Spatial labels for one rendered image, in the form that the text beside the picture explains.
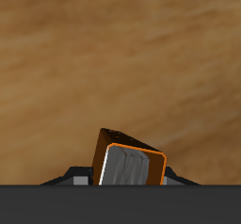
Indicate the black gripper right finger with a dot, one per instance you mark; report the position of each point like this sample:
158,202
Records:
171,178

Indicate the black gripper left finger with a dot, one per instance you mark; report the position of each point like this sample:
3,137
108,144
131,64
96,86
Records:
77,175

